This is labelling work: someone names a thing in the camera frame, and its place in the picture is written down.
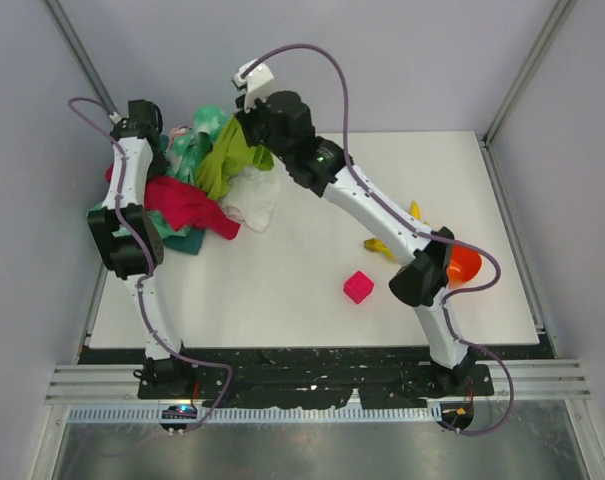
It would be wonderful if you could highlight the lime green cloth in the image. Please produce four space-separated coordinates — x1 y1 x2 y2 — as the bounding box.
195 116 274 200

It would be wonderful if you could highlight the red cloth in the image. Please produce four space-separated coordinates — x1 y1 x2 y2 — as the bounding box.
87 176 240 245

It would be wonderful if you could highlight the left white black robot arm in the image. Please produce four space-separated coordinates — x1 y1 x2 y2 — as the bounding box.
87 99 195 399

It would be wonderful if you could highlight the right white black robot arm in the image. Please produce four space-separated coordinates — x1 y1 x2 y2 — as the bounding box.
234 91 477 396

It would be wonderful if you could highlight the pink patterned cloth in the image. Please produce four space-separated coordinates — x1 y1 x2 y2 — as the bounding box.
168 125 191 145

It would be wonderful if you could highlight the green white tie-dye cloth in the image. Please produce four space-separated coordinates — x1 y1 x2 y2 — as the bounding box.
98 109 226 211

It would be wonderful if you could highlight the dark teal cloth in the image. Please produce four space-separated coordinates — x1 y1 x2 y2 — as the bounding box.
163 229 206 256

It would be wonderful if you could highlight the yellow banana bunch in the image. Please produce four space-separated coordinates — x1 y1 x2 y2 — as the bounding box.
363 201 422 263

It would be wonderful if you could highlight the pink cube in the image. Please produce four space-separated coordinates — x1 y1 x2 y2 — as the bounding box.
342 270 375 304

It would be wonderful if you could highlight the orange plastic cup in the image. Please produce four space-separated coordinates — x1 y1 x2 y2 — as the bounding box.
447 245 482 286

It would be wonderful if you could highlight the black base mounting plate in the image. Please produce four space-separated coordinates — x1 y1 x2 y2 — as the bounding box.
79 347 494 410

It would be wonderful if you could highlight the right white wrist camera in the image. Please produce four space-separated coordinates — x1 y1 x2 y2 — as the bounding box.
231 59 275 112

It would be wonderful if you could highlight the left aluminium frame post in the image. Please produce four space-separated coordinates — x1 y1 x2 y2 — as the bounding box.
41 0 136 149

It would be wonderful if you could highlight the aluminium frame post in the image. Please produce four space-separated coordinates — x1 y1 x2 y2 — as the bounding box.
481 0 577 149
41 0 136 149

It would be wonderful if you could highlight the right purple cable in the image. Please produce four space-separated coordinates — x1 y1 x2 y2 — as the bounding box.
236 43 513 436

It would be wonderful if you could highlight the purple cable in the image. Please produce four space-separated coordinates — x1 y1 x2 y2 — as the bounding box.
67 96 234 434
236 43 513 436

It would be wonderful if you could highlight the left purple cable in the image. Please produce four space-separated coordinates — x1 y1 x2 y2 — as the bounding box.
67 96 234 434

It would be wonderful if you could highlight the right aluminium frame post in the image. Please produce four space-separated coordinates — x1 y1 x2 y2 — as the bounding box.
481 0 577 149

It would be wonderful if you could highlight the white slotted cable duct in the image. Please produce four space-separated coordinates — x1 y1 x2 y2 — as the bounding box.
67 403 442 425

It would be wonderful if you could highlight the aluminium rail front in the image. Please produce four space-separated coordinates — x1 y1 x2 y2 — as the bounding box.
45 359 591 404

